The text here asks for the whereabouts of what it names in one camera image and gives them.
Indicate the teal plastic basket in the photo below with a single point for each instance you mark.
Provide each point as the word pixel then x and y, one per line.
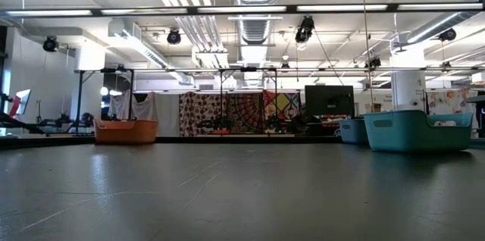
pixel 409 135

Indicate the red mandala tapestry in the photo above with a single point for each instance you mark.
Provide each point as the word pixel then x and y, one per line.
pixel 246 112

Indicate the black background robot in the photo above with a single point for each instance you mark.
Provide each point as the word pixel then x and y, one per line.
pixel 282 123
pixel 216 124

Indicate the colourful geometric tapestry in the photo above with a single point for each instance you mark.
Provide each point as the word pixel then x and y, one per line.
pixel 282 102

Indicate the brown circle-patterned tapestry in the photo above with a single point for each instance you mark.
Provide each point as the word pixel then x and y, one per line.
pixel 201 114

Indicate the white hanging sheet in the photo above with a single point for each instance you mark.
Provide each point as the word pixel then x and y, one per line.
pixel 166 116

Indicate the black monitor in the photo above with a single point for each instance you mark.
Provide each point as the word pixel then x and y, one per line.
pixel 329 101

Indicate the black table mat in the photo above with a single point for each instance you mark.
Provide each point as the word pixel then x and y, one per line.
pixel 227 195

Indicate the black ceiling spotlight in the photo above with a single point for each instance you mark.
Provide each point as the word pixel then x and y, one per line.
pixel 305 29
pixel 448 34
pixel 373 63
pixel 174 37
pixel 50 44

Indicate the black overhead light bar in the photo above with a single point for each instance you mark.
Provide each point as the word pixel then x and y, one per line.
pixel 189 10

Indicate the blue-grey plastic basket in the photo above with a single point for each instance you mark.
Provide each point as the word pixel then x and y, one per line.
pixel 354 133

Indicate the orange plastic basket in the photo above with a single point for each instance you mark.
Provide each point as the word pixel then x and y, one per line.
pixel 127 133

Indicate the white hanging cloth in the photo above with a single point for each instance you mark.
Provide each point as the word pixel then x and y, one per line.
pixel 121 106

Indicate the black pipe rack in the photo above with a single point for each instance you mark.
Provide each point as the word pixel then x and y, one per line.
pixel 79 97

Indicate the white round pillar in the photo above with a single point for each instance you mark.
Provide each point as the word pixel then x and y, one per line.
pixel 409 89

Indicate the floral hanging cloth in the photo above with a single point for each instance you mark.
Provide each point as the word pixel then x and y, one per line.
pixel 451 102

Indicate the white computer monitor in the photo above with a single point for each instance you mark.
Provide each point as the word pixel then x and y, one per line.
pixel 22 102

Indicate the grey desk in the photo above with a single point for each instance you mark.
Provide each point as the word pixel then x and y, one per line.
pixel 477 100

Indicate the silver ventilation duct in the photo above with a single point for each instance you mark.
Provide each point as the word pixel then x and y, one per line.
pixel 254 6
pixel 443 25

